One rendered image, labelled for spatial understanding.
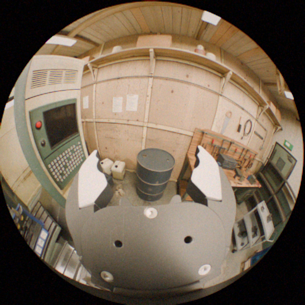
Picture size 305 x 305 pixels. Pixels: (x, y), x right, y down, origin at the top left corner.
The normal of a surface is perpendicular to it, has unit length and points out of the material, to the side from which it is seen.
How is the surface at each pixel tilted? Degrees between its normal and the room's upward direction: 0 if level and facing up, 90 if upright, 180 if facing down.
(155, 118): 90
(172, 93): 90
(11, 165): 90
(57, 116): 90
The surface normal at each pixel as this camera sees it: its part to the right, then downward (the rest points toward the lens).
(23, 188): 0.98, 0.18
